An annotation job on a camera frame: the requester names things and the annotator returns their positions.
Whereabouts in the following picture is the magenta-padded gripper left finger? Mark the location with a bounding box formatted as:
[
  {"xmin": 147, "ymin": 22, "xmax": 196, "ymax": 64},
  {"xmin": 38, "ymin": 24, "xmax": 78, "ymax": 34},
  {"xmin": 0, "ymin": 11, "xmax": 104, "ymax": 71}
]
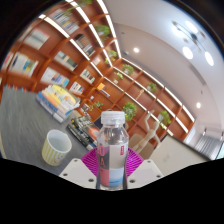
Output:
[{"xmin": 59, "ymin": 147, "xmax": 100, "ymax": 189}]

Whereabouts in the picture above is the grey window curtain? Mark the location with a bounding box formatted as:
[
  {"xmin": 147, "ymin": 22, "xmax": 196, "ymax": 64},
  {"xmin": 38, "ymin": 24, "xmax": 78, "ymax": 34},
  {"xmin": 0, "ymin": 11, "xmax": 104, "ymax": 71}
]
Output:
[{"xmin": 194, "ymin": 134, "xmax": 223, "ymax": 161}]

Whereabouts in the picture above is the wooden shelf unit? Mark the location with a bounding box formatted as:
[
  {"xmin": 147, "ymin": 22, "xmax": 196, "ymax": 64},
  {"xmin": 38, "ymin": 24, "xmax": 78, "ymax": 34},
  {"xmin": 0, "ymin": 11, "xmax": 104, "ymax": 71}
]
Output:
[{"xmin": 0, "ymin": 0, "xmax": 196, "ymax": 144}]

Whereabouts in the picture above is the clear plastic water bottle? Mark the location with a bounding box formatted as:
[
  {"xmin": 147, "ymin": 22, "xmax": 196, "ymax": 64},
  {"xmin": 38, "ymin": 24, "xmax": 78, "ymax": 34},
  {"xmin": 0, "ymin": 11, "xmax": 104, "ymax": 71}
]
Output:
[{"xmin": 95, "ymin": 110, "xmax": 130, "ymax": 192}]

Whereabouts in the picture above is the branched ceiling lamp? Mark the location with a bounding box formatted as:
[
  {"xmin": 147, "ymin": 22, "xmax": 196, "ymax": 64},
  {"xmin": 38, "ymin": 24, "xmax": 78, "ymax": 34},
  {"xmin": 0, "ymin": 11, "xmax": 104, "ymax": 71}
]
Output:
[{"xmin": 171, "ymin": 19, "xmax": 216, "ymax": 68}]

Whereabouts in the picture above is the wooden artist mannequin figure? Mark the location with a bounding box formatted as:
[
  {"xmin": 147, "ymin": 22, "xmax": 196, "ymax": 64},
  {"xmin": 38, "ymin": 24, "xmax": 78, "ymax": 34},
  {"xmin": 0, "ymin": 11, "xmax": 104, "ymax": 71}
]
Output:
[{"xmin": 132, "ymin": 109, "xmax": 162, "ymax": 154}]

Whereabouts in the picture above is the stack of colourful books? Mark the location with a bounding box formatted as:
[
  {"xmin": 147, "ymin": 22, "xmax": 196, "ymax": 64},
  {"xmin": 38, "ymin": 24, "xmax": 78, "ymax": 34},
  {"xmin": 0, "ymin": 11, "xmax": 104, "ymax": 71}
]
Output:
[{"xmin": 35, "ymin": 84, "xmax": 82, "ymax": 124}]

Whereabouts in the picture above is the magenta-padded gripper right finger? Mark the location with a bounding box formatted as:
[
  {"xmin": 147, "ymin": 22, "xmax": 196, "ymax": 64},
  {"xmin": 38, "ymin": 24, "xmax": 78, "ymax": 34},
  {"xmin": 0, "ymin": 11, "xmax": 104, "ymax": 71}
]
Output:
[{"xmin": 126, "ymin": 148, "xmax": 164, "ymax": 189}]

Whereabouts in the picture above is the stack of dark books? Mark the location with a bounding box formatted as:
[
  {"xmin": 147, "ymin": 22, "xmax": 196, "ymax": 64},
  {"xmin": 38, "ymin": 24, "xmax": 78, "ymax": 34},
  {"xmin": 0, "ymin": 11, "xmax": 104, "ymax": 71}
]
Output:
[{"xmin": 66, "ymin": 114, "xmax": 101, "ymax": 152}]

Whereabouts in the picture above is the beige chair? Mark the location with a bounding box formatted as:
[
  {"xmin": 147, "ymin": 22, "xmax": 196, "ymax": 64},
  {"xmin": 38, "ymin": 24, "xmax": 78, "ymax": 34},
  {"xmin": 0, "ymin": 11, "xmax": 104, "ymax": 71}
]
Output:
[{"xmin": 128, "ymin": 133, "xmax": 151, "ymax": 158}]

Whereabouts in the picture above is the white counter with dark top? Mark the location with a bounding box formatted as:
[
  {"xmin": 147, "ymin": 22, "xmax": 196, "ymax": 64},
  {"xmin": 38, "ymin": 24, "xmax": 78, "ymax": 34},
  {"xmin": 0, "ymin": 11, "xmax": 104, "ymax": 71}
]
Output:
[{"xmin": 148, "ymin": 134, "xmax": 211, "ymax": 176}]

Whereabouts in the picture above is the yellow striped paper cup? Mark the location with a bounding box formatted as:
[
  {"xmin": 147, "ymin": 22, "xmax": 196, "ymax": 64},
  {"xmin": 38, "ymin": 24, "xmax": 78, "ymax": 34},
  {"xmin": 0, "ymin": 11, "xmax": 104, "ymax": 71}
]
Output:
[{"xmin": 41, "ymin": 129, "xmax": 73, "ymax": 167}]

